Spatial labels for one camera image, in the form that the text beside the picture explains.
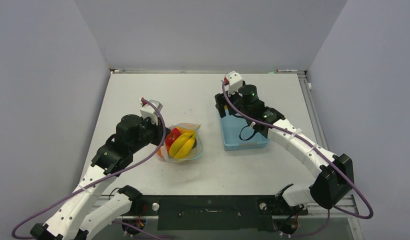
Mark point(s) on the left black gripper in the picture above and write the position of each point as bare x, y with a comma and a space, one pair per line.
158, 129

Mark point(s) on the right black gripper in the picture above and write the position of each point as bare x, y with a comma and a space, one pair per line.
222, 102

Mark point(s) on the red apple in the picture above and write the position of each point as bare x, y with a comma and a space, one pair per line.
172, 137

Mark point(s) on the blue plastic basket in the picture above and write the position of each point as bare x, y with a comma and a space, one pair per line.
237, 135

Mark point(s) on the yellow banana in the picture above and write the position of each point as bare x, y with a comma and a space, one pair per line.
182, 146

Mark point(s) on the clear zip top bag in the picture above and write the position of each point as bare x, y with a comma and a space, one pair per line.
193, 155

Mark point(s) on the green lime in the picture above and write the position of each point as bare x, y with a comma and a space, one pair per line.
194, 144

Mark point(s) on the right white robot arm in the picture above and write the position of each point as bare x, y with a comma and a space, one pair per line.
333, 174

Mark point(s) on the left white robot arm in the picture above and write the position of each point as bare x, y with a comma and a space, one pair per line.
75, 220

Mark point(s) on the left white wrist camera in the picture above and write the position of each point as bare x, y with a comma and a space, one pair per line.
147, 111

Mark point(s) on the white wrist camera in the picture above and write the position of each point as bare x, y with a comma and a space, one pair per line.
234, 81
147, 111

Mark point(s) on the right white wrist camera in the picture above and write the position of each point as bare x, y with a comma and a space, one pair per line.
234, 81

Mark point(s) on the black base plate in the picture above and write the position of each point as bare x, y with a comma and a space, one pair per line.
209, 212

